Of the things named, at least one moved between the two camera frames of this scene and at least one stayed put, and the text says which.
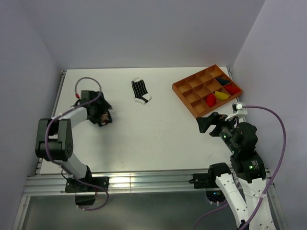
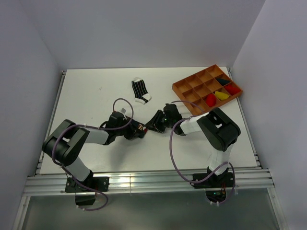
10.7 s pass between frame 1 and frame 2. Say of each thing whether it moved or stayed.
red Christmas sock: stayed
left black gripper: moved
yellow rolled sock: stayed
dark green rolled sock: stayed
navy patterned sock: moved
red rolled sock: stayed
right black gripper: moved
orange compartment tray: stayed
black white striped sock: stayed
